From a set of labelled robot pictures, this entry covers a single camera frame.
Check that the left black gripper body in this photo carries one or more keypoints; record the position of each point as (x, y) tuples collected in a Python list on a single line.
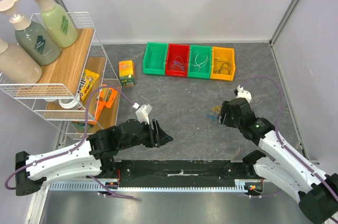
[(149, 137)]

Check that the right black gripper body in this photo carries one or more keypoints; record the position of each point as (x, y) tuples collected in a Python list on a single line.
[(227, 111)]

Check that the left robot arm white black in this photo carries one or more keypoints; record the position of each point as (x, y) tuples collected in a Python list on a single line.
[(93, 157)]

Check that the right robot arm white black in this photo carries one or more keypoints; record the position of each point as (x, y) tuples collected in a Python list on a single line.
[(313, 189)]

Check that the yellow bin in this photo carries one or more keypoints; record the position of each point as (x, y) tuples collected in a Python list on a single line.
[(223, 63)]

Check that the orange toy package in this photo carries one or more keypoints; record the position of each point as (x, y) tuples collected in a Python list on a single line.
[(106, 99)]

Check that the green bin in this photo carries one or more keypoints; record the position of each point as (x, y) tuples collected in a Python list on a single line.
[(200, 62), (154, 60)]

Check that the colourful box on lower shelf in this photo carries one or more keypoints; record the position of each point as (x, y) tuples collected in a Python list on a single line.
[(80, 127)]

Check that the left green bin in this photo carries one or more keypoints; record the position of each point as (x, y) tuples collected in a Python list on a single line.
[(154, 60)]

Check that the yellow green small box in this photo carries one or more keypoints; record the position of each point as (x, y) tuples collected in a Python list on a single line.
[(127, 73)]

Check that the red bin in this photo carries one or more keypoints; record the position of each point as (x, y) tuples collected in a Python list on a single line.
[(177, 61)]

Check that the yellow candy bag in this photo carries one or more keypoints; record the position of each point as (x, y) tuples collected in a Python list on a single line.
[(86, 83)]

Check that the white tape roll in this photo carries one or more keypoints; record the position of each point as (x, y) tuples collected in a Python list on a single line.
[(73, 103)]

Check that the light green pump bottle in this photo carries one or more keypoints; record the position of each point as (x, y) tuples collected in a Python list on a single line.
[(57, 22)]

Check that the beige pump bottle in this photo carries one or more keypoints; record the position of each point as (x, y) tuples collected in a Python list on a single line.
[(16, 63)]

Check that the dark green pump bottle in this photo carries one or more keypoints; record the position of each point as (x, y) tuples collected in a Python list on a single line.
[(35, 40)]

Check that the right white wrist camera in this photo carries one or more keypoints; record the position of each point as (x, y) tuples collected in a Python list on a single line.
[(240, 92)]

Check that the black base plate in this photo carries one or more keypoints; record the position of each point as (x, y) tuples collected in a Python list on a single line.
[(179, 172)]

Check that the slotted cable duct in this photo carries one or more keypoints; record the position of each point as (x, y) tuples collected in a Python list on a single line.
[(237, 187)]

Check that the white wire shelf rack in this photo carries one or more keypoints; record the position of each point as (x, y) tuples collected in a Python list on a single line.
[(61, 78)]

